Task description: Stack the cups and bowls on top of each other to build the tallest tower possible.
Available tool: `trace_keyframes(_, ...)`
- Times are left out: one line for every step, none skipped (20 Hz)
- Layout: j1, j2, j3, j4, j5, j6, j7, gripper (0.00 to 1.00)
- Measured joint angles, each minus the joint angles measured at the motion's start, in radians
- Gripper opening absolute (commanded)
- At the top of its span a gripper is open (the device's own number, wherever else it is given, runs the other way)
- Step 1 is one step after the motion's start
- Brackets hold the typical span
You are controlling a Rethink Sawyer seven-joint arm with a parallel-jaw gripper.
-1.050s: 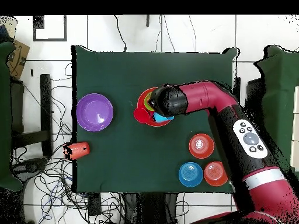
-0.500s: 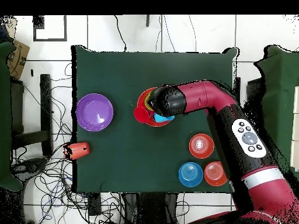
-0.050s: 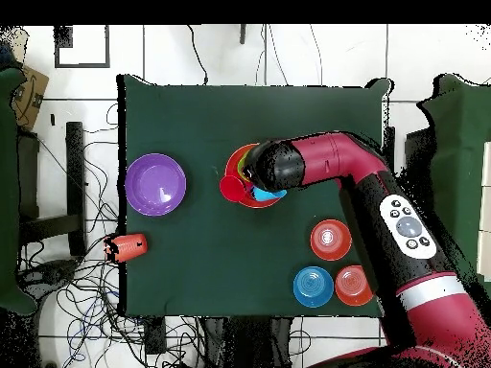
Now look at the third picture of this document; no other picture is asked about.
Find black chair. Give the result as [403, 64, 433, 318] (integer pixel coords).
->
[404, 127, 436, 181]

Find dark green tablecloth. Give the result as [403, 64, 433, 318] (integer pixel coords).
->
[116, 73, 392, 318]

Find small orange bowl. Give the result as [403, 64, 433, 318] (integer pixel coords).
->
[334, 264, 374, 308]
[309, 218, 353, 263]

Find black caster base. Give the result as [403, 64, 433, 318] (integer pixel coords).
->
[18, 258, 80, 296]

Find red cup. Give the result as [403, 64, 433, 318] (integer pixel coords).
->
[219, 174, 247, 203]

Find green cup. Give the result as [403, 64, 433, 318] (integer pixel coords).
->
[236, 149, 253, 182]

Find wide orange bowl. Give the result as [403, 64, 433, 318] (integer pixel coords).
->
[224, 143, 288, 209]

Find white boxes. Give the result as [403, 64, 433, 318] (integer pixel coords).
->
[476, 140, 491, 283]

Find orange cup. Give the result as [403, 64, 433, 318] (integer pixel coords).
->
[103, 232, 149, 265]

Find purple bowl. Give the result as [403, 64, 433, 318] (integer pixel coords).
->
[124, 152, 188, 218]

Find black square floor frame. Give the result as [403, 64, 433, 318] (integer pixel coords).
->
[54, 24, 111, 69]

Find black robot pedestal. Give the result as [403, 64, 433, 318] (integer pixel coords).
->
[202, 316, 292, 368]

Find black power strip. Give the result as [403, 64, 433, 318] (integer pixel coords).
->
[144, 316, 168, 356]

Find black metal leg frame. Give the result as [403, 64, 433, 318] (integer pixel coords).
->
[16, 121, 87, 258]

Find green cloth side table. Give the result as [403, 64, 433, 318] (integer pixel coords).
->
[415, 73, 491, 300]
[0, 66, 39, 315]

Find black floor cable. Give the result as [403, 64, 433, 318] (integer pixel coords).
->
[186, 24, 210, 86]

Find cardboard box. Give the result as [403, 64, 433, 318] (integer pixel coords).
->
[11, 63, 50, 132]

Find blue bowl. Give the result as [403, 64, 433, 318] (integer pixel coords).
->
[292, 265, 335, 309]

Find blue cup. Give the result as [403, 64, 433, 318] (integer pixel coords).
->
[251, 185, 289, 203]

